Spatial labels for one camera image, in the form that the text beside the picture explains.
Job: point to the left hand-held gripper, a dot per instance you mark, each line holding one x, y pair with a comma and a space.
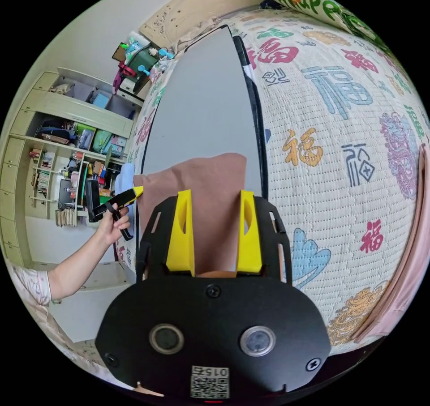
121, 200

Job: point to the brown long sleeve shirt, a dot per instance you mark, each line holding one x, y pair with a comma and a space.
208, 191

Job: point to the light blue cloth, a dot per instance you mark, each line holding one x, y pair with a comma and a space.
127, 176

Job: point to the pale green shelf cupboard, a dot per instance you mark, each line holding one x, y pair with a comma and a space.
67, 110

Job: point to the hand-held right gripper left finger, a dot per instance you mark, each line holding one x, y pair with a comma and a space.
180, 238

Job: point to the person's left hand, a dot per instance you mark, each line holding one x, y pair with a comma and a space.
112, 226

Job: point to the grey folding board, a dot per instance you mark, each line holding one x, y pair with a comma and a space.
201, 104

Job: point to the cluttered bedside table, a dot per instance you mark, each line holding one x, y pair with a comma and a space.
141, 62

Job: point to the pink blanket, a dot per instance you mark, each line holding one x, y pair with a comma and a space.
410, 261

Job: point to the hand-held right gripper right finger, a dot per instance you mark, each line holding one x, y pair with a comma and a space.
251, 245

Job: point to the person's left forearm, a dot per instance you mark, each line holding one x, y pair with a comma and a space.
77, 265

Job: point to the bed with printed mat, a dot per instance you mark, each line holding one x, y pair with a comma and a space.
336, 198

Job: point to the person's body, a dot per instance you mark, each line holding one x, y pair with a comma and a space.
28, 286

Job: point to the pillow with green print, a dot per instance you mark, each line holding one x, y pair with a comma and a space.
322, 8

